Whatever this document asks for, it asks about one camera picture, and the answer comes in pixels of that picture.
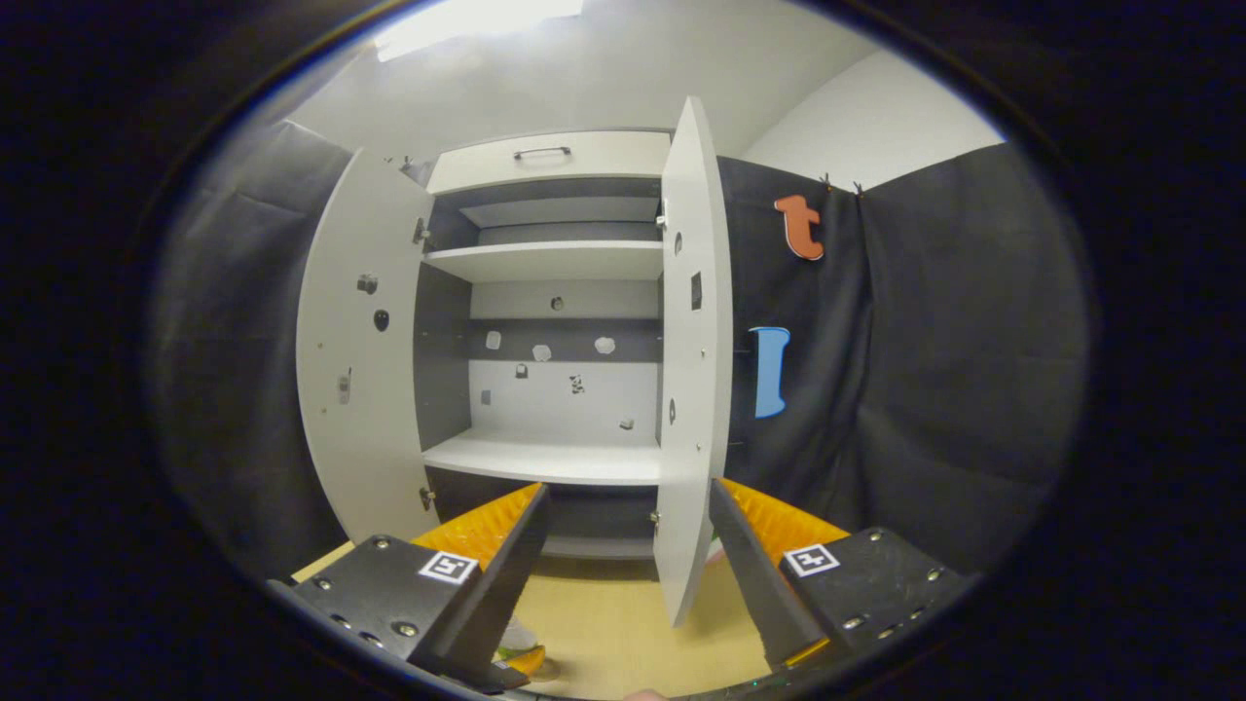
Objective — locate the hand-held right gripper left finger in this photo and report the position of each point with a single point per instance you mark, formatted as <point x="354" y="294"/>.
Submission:
<point x="501" y="574"/>

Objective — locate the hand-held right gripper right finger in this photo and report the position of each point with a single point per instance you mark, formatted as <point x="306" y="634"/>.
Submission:
<point x="754" y="584"/>

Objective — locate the clear bottle with green label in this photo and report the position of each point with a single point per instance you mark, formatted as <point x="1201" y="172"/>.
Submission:
<point x="521" y="654"/>

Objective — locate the white cabinet door phone sticker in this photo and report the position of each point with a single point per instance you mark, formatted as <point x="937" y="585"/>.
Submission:
<point x="360" y="389"/>

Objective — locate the white cabinet shelf board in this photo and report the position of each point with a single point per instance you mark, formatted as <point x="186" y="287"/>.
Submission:
<point x="545" y="458"/>
<point x="545" y="261"/>

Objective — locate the white and grey cabinet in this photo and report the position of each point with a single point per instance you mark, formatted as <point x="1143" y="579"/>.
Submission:
<point x="443" y="350"/>

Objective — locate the green striped object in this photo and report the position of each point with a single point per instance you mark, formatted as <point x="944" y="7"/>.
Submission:
<point x="715" y="548"/>

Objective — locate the black backdrop cloth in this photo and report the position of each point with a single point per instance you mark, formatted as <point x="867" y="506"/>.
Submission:
<point x="234" y="341"/>
<point x="925" y="389"/>

